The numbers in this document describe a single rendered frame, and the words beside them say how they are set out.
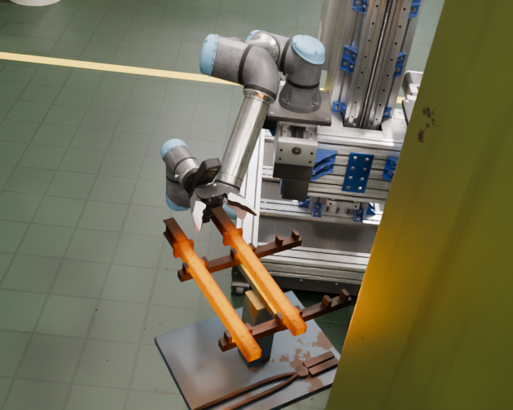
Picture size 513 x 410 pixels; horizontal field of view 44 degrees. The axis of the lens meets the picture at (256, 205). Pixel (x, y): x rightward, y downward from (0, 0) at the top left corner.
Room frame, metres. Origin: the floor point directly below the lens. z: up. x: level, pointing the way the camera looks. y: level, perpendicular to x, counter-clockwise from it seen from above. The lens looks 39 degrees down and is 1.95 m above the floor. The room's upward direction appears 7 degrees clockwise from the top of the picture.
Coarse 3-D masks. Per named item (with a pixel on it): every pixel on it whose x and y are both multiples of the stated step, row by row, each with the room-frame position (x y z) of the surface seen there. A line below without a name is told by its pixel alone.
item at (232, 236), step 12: (216, 216) 1.18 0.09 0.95; (228, 216) 1.18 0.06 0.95; (228, 228) 1.14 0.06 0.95; (240, 228) 1.14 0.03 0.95; (228, 240) 1.11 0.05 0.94; (240, 240) 1.11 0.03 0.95; (240, 252) 1.07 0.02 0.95; (252, 252) 1.07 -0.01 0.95; (252, 264) 1.03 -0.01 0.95; (252, 276) 1.01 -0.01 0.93; (264, 276) 1.00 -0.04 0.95; (264, 288) 0.97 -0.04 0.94; (276, 288) 0.97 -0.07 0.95; (276, 300) 0.93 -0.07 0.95; (288, 300) 0.94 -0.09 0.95; (288, 312) 0.90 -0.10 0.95; (288, 324) 0.88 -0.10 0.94; (300, 324) 0.88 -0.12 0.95
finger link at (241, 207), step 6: (228, 198) 1.22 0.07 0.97; (234, 198) 1.22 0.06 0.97; (240, 198) 1.23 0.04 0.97; (228, 204) 1.23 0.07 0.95; (234, 204) 1.21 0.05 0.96; (240, 204) 1.21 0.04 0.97; (246, 204) 1.21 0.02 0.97; (234, 210) 1.23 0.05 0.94; (240, 210) 1.22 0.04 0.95; (246, 210) 1.20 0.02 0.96; (252, 210) 1.19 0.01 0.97; (240, 216) 1.22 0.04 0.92
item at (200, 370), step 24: (240, 312) 1.13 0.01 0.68; (168, 336) 1.02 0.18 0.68; (192, 336) 1.03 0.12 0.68; (216, 336) 1.04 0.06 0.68; (288, 336) 1.07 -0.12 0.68; (312, 336) 1.08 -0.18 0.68; (168, 360) 0.95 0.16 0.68; (192, 360) 0.96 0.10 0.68; (216, 360) 0.97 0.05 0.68; (240, 360) 0.97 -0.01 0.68; (288, 360) 0.99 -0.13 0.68; (192, 384) 0.89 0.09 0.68; (216, 384) 0.90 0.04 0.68; (240, 384) 0.91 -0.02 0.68; (288, 384) 0.92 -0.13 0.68; (312, 384) 0.93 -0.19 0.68; (192, 408) 0.83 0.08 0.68; (216, 408) 0.83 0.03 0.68; (240, 408) 0.84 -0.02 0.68; (264, 408) 0.85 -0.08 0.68
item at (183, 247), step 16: (176, 224) 1.12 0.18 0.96; (176, 240) 1.07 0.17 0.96; (192, 240) 1.08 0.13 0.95; (176, 256) 1.05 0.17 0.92; (192, 256) 1.03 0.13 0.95; (192, 272) 0.99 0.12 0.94; (208, 288) 0.94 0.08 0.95; (224, 304) 0.90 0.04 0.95; (224, 320) 0.87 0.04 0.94; (240, 320) 0.87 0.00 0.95; (240, 336) 0.83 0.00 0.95; (256, 352) 0.79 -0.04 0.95
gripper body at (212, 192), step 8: (192, 176) 1.30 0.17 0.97; (184, 184) 1.28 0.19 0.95; (200, 184) 1.26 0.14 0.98; (208, 184) 1.26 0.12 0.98; (216, 184) 1.27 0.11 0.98; (192, 192) 1.29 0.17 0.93; (200, 192) 1.23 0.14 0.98; (208, 192) 1.23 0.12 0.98; (216, 192) 1.24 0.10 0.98; (224, 192) 1.24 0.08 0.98; (208, 200) 1.20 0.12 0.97; (216, 200) 1.22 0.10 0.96; (208, 208) 1.22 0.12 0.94; (208, 216) 1.21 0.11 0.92
